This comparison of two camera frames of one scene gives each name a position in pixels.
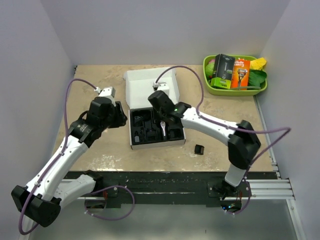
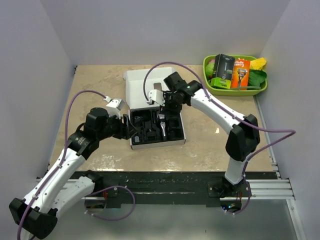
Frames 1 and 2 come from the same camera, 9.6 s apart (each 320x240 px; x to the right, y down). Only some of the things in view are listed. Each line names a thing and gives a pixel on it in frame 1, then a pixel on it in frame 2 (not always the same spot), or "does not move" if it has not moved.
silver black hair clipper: x=162 y=124 does not move
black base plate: x=168 y=189 does not move
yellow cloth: x=258 y=63 does not move
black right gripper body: x=158 y=116 → x=172 y=103
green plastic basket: x=216 y=91 does not move
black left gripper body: x=116 y=118 → x=118 y=130
